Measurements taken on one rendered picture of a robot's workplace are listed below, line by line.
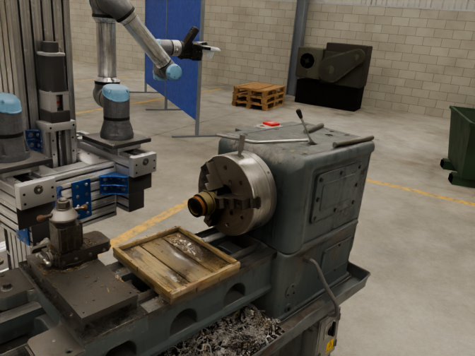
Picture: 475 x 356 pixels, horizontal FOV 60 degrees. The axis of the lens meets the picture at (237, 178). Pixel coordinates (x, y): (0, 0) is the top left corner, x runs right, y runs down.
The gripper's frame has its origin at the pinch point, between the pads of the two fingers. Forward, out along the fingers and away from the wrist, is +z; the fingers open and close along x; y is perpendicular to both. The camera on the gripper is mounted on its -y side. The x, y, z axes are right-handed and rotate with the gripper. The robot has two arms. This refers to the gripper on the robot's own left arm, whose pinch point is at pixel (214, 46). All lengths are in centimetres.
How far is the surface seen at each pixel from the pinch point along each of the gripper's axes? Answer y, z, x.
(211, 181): 33, -40, 81
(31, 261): 51, -102, 84
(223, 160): 26, -35, 79
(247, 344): 84, -36, 115
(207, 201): 36, -45, 89
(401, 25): 24, 784, -494
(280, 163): 24, -16, 89
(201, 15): 29, 179, -366
